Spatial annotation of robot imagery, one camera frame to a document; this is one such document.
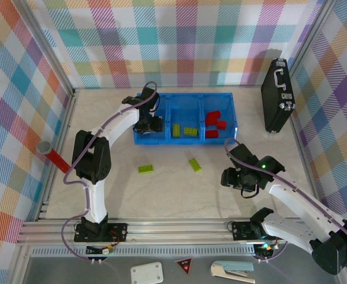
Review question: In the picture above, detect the aluminium frame post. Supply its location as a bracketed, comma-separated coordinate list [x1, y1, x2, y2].
[12, 0, 76, 95]
[287, 0, 337, 75]

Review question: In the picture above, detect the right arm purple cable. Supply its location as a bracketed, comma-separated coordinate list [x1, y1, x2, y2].
[224, 137, 347, 272]

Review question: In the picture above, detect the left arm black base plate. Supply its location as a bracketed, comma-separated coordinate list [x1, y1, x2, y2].
[73, 222, 128, 243]

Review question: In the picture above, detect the light blue stapler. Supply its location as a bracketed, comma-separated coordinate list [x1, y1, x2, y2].
[210, 260, 256, 284]

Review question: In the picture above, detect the perforated metal strip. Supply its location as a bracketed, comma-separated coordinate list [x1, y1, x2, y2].
[31, 247, 259, 257]

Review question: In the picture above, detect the blue three-compartment bin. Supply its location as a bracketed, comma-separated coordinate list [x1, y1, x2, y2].
[133, 92, 239, 146]

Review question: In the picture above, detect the black briefcase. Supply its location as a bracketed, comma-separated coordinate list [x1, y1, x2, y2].
[261, 58, 296, 134]

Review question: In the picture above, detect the red triangle sign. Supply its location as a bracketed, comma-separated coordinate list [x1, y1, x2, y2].
[174, 257, 193, 275]

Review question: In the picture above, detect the aluminium mounting rail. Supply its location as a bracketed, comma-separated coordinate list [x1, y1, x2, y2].
[15, 218, 345, 247]

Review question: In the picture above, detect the red microphone with grey head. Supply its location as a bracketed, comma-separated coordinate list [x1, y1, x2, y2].
[36, 141, 71, 175]

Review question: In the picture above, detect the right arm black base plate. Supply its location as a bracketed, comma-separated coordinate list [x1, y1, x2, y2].
[231, 220, 287, 241]

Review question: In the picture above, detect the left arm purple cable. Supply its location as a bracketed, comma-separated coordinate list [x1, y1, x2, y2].
[61, 81, 159, 263]

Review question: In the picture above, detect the white rectangular plate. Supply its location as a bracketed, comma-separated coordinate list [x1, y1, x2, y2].
[130, 261, 165, 284]

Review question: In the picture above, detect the small power connector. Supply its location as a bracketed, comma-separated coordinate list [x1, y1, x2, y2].
[86, 245, 115, 256]
[255, 243, 274, 257]

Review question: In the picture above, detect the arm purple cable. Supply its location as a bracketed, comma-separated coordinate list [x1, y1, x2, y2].
[61, 81, 159, 263]
[224, 137, 347, 272]

